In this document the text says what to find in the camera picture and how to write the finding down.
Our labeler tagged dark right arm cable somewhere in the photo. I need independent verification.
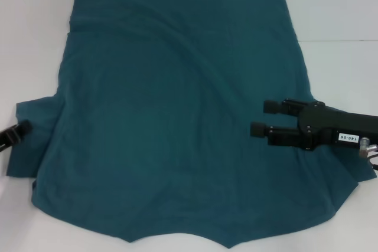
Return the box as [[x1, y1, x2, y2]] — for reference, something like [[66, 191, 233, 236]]
[[365, 153, 378, 171]]

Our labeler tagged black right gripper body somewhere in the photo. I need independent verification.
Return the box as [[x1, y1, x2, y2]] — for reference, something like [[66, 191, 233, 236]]
[[296, 101, 378, 153]]

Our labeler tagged silver angled cable connector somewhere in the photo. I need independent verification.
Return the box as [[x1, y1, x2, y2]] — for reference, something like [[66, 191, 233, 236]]
[[358, 136, 378, 157]]

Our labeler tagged teal blue t-shirt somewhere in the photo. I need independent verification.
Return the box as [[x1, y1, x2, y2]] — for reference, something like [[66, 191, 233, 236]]
[[5, 0, 360, 248]]

